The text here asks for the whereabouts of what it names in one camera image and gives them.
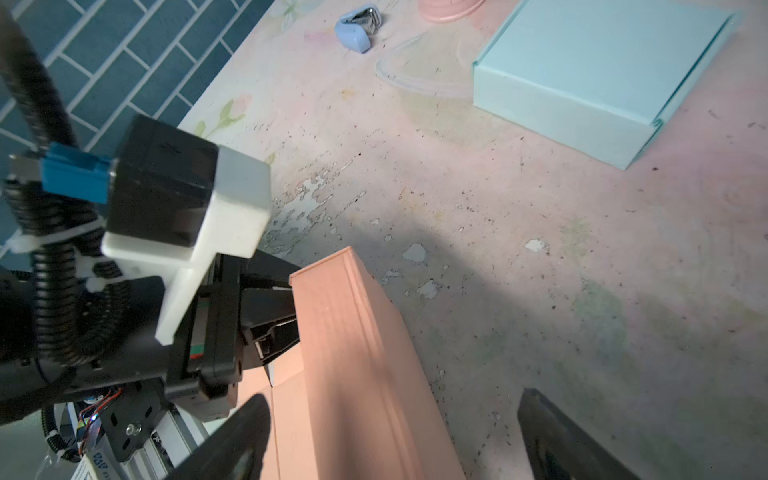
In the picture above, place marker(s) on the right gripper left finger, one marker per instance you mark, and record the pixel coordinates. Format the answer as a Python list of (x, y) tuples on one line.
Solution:
[(236, 450)]

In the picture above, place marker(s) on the pink paper box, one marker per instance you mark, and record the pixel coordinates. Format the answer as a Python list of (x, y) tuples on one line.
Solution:
[(350, 400)]

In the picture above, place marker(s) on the light blue paper box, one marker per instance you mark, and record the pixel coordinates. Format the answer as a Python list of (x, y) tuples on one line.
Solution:
[(601, 77)]

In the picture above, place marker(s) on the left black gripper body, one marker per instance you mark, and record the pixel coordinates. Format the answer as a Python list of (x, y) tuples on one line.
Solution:
[(199, 371)]

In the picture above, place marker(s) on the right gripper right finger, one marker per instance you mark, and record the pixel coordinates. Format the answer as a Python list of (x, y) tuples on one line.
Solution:
[(558, 448)]

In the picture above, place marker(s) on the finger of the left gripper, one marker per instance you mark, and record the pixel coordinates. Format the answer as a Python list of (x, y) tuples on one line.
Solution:
[(267, 313)]

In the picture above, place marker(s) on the pink pencil bucket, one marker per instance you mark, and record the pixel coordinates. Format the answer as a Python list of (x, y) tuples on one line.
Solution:
[(443, 11)]

